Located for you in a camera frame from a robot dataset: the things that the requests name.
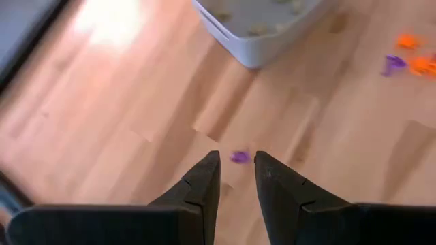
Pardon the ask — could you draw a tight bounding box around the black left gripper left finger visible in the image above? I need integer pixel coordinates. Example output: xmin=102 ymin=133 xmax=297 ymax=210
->
xmin=148 ymin=150 xmax=221 ymax=245

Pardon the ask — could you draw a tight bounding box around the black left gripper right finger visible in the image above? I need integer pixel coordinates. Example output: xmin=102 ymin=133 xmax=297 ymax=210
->
xmin=253 ymin=150 xmax=352 ymax=245

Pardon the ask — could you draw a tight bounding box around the purple witch hat ring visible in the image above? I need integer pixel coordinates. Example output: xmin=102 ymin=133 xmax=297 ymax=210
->
xmin=381 ymin=54 xmax=408 ymax=78
xmin=230 ymin=151 xmax=252 ymax=165

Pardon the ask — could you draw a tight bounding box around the white plastic bin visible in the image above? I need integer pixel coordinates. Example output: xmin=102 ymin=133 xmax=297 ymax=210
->
xmin=191 ymin=0 xmax=330 ymax=70

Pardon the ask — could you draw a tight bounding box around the orange plastic spider ring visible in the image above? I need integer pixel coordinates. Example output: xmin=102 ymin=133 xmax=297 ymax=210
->
xmin=408 ymin=56 xmax=436 ymax=79
xmin=394 ymin=33 xmax=422 ymax=51

